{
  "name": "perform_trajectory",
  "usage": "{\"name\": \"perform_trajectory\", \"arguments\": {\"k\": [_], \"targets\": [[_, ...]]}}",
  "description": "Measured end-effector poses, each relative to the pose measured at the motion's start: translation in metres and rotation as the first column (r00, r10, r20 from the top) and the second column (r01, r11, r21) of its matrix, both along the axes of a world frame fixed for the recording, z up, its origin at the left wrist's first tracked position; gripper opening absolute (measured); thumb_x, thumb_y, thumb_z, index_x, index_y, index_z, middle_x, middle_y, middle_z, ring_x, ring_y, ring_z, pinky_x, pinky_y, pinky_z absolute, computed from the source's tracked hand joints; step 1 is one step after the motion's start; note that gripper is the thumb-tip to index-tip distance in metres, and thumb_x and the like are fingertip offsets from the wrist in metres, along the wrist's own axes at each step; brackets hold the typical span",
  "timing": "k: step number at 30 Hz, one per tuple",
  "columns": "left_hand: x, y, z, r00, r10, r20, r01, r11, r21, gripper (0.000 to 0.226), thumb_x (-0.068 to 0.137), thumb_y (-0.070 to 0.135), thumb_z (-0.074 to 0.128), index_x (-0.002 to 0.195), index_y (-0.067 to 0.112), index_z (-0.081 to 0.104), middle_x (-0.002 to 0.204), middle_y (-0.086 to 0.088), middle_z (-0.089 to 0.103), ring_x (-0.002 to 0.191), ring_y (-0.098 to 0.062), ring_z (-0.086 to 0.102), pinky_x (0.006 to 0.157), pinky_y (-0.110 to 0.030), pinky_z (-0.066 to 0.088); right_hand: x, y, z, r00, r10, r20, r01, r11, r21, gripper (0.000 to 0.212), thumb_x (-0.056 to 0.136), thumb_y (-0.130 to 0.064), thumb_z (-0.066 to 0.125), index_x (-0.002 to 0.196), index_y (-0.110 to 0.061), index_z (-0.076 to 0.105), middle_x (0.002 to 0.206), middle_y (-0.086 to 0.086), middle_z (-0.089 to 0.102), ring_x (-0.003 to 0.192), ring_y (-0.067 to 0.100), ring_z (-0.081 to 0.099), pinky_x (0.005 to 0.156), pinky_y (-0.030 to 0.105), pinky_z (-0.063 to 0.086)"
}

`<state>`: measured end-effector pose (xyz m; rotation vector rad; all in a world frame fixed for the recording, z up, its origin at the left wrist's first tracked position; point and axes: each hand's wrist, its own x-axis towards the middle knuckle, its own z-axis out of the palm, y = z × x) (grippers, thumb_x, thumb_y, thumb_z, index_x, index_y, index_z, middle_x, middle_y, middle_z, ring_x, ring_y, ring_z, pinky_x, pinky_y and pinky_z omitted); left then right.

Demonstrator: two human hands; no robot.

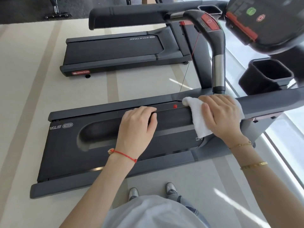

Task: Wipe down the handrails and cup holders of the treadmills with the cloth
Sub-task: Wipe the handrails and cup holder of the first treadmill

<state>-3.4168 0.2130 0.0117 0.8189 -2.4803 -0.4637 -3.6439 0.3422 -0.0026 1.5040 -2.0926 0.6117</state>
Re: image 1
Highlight person's left hand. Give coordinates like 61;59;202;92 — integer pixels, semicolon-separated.
115;106;158;160

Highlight person's right hand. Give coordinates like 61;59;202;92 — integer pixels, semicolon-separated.
198;94;245;146

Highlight white cleaning cloth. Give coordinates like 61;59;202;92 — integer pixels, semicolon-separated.
182;96;245;139

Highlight dark grey treadmill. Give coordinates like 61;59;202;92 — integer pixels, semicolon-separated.
59;27;193;80
30;0;304;200

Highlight person's left forearm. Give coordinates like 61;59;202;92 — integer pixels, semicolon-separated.
59;149;139;228

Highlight person's right forearm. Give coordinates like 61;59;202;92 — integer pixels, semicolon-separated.
227;139;304;228

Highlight black cup holder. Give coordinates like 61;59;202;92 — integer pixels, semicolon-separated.
238;58;295;96
197;5;223;17

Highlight grey sneaker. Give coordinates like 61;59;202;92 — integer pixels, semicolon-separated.
128;187;139;201
165;182;178;196

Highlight gold bangle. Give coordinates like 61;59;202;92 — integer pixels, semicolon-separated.
240;161;268;170

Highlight light grey shirt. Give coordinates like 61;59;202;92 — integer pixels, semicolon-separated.
102;195;210;228

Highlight grey jeans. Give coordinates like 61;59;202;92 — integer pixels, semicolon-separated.
166;190;211;228

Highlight black treadmill console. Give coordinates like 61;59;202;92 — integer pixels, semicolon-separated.
224;0;304;55

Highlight black gym machine base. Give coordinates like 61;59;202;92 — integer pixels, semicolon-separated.
44;0;72;20

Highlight red string bracelet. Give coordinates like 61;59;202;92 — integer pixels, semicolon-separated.
108;148;138;164

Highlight thin gold chain bracelet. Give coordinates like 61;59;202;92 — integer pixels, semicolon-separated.
228;140;253;150

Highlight red safety cord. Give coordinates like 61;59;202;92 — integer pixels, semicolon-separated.
179;30;201;93

